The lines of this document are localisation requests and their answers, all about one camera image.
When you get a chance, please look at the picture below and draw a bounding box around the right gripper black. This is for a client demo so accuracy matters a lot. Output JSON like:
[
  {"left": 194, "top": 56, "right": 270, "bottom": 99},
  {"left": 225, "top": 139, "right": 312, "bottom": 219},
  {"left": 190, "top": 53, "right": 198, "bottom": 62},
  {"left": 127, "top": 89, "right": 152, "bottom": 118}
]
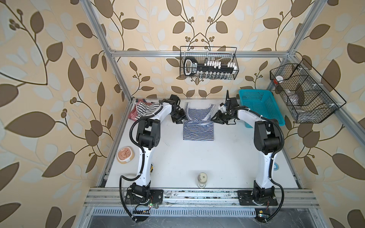
[{"left": 210, "top": 110, "right": 234, "bottom": 124}]

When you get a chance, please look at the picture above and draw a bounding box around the navy striped tank top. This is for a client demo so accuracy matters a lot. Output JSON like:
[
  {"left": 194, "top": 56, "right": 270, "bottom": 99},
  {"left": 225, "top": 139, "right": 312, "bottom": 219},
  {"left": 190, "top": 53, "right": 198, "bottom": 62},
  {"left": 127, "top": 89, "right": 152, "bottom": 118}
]
[{"left": 182, "top": 102, "right": 215, "bottom": 141}]

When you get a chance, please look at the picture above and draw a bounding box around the black white striped tank top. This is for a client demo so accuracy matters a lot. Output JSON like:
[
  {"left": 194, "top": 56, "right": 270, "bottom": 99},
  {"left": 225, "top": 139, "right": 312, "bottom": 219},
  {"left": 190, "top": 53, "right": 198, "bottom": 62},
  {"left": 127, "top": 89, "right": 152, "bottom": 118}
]
[{"left": 136, "top": 102, "right": 161, "bottom": 120}]

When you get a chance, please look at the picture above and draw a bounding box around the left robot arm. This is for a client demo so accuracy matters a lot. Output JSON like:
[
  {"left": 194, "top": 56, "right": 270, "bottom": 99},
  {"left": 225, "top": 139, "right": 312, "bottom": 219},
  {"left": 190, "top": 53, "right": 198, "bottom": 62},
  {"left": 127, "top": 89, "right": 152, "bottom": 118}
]
[{"left": 120, "top": 95, "right": 186, "bottom": 204}]

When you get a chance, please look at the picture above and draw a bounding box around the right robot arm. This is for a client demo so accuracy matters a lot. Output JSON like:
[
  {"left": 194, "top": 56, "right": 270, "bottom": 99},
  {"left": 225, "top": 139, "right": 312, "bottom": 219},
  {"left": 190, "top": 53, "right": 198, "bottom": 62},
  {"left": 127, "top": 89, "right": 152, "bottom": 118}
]
[{"left": 212, "top": 93, "right": 284, "bottom": 206}]

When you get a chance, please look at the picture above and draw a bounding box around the red striped folded tank top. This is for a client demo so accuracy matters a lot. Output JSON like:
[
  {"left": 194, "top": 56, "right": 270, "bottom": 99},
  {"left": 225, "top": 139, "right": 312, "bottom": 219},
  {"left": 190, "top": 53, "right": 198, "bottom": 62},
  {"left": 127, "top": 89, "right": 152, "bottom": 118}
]
[{"left": 128, "top": 99, "right": 143, "bottom": 121}]

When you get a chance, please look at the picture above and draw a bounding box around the teal plastic basket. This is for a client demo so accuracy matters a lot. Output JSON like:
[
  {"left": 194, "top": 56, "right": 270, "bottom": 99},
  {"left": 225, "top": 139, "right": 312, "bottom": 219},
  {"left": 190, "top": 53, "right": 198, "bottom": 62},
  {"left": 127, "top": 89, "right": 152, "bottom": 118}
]
[{"left": 239, "top": 89, "right": 285, "bottom": 126}]

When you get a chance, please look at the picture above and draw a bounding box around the black tool set in basket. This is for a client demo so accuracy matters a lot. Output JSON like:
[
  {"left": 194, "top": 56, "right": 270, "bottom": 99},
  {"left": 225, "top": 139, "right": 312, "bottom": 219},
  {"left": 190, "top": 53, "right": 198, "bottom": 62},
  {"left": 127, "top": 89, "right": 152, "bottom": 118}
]
[{"left": 182, "top": 57, "right": 239, "bottom": 77}]

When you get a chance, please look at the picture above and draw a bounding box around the small white jar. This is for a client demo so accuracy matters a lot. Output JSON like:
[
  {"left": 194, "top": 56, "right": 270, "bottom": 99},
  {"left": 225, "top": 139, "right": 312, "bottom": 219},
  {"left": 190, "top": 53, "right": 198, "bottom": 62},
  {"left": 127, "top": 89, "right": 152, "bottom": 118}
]
[{"left": 197, "top": 173, "right": 208, "bottom": 188}]

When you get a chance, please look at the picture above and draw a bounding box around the round pink tape roll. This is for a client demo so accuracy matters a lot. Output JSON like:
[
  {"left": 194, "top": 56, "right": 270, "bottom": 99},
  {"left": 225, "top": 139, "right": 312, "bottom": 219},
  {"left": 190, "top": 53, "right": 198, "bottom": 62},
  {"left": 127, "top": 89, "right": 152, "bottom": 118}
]
[{"left": 117, "top": 146, "right": 135, "bottom": 164}]

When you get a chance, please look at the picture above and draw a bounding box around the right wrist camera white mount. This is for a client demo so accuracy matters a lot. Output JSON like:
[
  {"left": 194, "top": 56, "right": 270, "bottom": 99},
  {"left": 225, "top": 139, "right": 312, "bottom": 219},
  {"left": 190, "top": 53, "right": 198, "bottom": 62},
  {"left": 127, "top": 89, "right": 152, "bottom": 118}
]
[{"left": 218, "top": 103, "right": 227, "bottom": 114}]

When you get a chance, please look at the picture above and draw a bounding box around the back wall wire basket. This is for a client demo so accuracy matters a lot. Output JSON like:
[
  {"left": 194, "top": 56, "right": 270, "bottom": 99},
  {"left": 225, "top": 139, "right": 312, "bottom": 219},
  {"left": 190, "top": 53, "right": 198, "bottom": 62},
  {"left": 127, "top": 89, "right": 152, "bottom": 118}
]
[{"left": 180, "top": 46, "right": 239, "bottom": 80}]

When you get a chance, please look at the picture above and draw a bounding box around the wall wire basket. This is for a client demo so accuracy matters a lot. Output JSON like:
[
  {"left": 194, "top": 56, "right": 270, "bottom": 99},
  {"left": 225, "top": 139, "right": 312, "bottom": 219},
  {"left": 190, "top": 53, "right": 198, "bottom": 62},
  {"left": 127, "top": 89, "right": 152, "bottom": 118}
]
[
  {"left": 180, "top": 46, "right": 239, "bottom": 80},
  {"left": 270, "top": 59, "right": 347, "bottom": 124}
]

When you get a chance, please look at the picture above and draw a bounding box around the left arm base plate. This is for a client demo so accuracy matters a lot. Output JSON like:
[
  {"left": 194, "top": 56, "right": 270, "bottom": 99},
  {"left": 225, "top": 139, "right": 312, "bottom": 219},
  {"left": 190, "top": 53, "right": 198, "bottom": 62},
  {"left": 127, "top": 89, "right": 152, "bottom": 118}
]
[{"left": 126, "top": 189, "right": 163, "bottom": 205}]

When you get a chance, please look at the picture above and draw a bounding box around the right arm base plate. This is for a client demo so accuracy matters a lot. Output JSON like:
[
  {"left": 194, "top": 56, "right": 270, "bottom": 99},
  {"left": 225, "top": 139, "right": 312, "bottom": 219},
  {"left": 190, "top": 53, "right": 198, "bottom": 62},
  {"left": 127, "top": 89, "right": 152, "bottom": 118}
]
[{"left": 237, "top": 190, "right": 279, "bottom": 207}]

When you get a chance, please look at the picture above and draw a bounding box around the right wall wire basket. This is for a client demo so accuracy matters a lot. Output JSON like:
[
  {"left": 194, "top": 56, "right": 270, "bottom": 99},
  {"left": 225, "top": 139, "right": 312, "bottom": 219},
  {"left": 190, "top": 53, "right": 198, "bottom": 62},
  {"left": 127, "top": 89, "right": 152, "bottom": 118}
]
[{"left": 270, "top": 59, "right": 347, "bottom": 124}]

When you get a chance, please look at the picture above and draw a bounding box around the aluminium front rail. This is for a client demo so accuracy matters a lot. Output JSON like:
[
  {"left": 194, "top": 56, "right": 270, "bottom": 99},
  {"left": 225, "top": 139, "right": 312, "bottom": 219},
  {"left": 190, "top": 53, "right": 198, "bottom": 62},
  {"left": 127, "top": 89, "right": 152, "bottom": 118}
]
[{"left": 84, "top": 188, "right": 320, "bottom": 218}]

